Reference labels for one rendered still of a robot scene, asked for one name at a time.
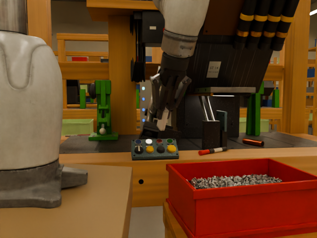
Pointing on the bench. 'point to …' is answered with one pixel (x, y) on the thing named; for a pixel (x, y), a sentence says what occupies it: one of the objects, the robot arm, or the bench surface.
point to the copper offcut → (253, 142)
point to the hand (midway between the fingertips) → (162, 118)
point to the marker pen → (212, 150)
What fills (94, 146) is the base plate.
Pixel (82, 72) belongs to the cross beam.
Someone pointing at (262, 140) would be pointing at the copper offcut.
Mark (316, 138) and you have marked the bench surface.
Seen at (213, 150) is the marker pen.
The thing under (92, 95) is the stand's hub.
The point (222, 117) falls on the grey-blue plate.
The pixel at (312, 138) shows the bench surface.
